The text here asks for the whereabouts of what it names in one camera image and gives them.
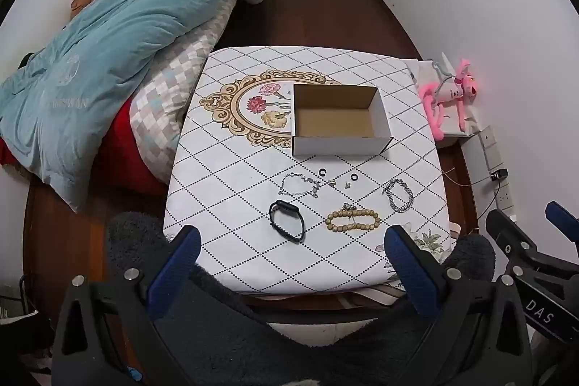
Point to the black charger plug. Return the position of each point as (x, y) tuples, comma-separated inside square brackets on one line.
[(499, 175)]

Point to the diamond patterned tablecloth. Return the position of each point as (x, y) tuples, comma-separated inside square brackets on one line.
[(226, 196)]

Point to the red blanket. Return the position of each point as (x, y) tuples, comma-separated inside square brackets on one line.
[(122, 160)]

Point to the checkered bed sheet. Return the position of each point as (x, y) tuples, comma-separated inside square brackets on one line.
[(172, 96)]

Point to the pink plush toy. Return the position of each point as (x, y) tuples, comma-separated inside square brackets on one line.
[(445, 92)]

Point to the black smart band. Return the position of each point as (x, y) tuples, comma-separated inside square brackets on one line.
[(281, 204)]

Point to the small silver pendant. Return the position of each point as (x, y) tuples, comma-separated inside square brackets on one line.
[(348, 206)]

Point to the grey clothes hanger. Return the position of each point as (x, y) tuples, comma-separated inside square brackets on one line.
[(441, 71)]

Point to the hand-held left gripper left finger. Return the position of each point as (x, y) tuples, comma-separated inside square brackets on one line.
[(178, 264)]

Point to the white cardboard box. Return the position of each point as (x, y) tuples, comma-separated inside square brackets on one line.
[(334, 145)]

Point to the dark fleece clothing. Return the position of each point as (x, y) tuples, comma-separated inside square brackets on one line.
[(253, 336)]

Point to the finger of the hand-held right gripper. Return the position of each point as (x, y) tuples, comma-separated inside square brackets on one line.
[(560, 213), (506, 232)]

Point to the wall socket panel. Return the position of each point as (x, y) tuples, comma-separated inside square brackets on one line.
[(493, 151)]

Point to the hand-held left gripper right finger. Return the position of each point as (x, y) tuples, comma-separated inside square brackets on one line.
[(407, 273)]

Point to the light blue duvet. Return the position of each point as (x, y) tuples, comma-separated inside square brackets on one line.
[(113, 51)]

